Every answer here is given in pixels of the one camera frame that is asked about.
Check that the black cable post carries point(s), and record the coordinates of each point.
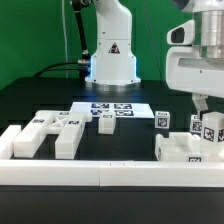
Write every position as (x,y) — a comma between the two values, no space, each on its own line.
(77,6)

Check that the white chair back frame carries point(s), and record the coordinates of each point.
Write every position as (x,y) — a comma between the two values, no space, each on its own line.
(68,126)

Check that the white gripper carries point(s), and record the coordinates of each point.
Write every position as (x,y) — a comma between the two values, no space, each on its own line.
(187,71)

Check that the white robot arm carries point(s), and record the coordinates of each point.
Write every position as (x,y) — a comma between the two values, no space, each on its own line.
(113,63)

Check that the white U-shaped fence wall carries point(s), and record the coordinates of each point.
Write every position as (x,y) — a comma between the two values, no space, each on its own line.
(102,173)

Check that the white marker base sheet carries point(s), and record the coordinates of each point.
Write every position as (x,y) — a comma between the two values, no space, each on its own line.
(122,110)

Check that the white chair seat part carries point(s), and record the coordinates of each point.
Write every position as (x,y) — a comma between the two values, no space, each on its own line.
(185,147)

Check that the white tagged cube near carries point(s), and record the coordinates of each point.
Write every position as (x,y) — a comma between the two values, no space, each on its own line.
(162,119)

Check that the white tagged cube far right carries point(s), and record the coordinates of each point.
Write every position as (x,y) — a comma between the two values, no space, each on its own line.
(195,124)

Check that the white tagged cube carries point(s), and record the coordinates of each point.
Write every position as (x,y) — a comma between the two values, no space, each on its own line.
(195,124)
(162,119)

